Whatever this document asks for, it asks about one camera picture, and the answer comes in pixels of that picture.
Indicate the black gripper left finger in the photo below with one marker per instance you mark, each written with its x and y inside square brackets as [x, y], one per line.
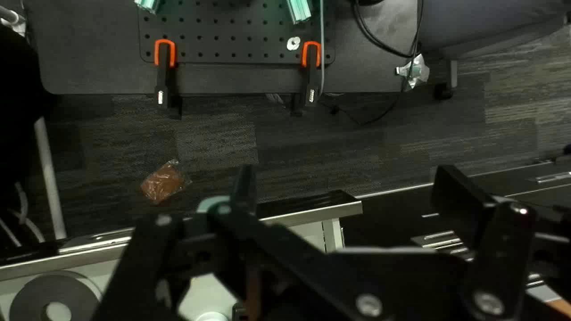
[270, 269]

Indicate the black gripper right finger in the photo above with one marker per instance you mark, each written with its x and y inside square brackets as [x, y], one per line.
[464, 250]

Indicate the white metal drawer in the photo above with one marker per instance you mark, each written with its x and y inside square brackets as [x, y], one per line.
[314, 220]

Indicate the brown plastic wrapper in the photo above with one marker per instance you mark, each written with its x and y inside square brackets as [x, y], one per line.
[164, 182]

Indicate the crumpled silver foil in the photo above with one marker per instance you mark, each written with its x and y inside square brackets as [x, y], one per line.
[414, 71]

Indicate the right orange black clamp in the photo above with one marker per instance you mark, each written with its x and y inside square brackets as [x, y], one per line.
[309, 68]

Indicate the orange black clamp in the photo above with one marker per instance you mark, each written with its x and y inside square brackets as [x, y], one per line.
[309, 68]
[164, 59]

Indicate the black tape roll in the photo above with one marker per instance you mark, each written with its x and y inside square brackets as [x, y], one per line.
[70, 289]

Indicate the left orange black clamp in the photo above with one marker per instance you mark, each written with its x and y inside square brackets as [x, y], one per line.
[164, 59]

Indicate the black perforated board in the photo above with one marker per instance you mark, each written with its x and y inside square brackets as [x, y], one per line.
[232, 30]

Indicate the dark grey table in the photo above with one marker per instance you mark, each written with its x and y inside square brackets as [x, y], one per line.
[91, 47]

